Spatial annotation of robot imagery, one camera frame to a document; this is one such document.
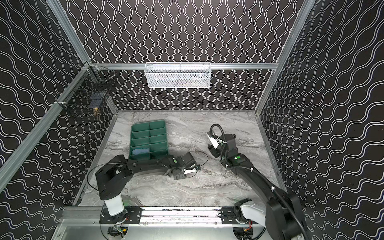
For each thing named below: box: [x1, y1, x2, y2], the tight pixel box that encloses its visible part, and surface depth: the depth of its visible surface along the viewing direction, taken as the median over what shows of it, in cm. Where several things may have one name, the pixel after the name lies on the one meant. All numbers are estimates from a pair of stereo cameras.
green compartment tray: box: [129, 120, 168, 160], surface depth 100 cm
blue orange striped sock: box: [132, 148, 149, 155], surface depth 94 cm
